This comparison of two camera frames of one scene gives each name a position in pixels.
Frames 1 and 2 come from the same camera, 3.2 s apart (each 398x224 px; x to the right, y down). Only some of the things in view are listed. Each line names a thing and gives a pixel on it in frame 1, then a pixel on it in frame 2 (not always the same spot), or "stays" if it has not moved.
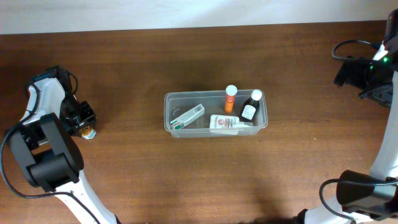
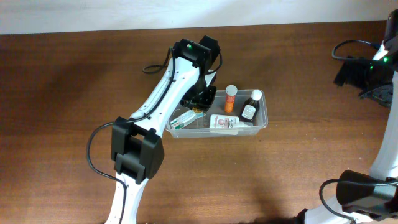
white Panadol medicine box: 187,117 stays
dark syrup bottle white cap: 250,107 stays
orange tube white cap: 231,91 stays
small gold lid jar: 87,132 → 197,111
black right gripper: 347,74 stays
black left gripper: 84,115 → 202,98
